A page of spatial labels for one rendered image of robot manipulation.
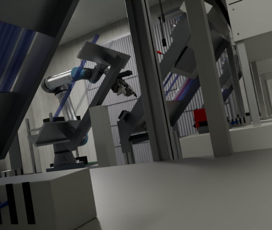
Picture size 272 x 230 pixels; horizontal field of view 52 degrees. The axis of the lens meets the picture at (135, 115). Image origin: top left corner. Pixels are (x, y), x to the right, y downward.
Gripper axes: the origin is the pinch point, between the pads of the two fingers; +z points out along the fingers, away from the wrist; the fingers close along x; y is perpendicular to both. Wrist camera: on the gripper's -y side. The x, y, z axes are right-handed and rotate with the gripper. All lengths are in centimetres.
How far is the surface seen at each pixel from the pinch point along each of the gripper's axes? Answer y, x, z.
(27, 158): 486, -384, -233
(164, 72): -28.8, 21.2, 11.3
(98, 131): 2, 53, 21
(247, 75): -56, 20, 39
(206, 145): -22, 21, 51
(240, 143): -34, 21, 60
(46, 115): 347, -369, -266
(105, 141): 2, 53, 27
